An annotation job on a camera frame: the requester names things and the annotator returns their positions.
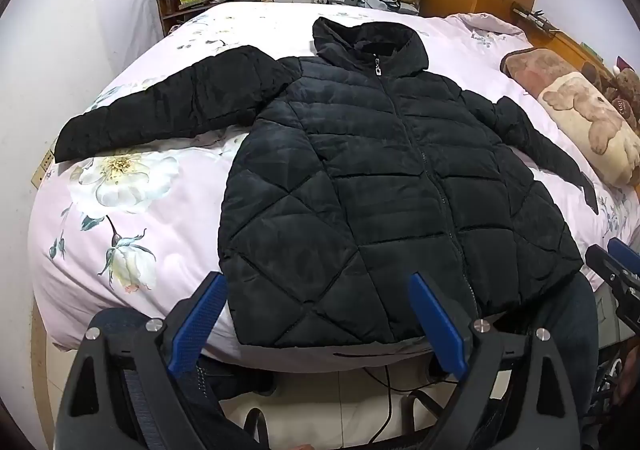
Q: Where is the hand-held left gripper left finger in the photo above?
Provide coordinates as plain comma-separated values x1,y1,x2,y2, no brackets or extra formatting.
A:
52,271,251,450

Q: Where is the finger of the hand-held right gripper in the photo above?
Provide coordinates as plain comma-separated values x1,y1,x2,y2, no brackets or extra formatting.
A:
585,245,640,326
607,237,640,275

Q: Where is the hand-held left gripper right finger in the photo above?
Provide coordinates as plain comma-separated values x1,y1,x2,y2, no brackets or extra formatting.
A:
409,272,596,450

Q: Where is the black quilted puffer jacket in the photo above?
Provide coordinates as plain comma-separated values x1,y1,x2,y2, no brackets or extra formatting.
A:
54,16,598,348

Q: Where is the person's right leg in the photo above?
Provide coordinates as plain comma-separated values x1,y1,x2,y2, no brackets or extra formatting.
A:
525,272,601,431

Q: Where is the cream bear print pillow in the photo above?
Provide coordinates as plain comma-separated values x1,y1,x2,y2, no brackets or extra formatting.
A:
537,71,640,189

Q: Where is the brown teddy bear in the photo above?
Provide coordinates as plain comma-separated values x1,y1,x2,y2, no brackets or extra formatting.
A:
582,57,640,131

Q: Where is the brown plush pillow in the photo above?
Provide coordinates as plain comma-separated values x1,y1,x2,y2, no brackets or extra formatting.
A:
500,47,603,101

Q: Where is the wooden headboard shelf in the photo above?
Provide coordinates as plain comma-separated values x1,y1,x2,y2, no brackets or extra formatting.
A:
510,2,640,81

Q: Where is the pink floral quilt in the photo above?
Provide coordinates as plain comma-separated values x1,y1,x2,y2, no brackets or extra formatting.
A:
442,12,533,53

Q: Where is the wooden shelf unit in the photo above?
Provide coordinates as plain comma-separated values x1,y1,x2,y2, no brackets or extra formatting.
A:
152,0,261,38

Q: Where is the black cable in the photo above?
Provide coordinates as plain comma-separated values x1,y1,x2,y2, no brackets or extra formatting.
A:
369,364,451,447

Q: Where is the wall socket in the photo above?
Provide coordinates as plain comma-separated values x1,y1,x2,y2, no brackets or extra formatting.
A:
31,150,57,189

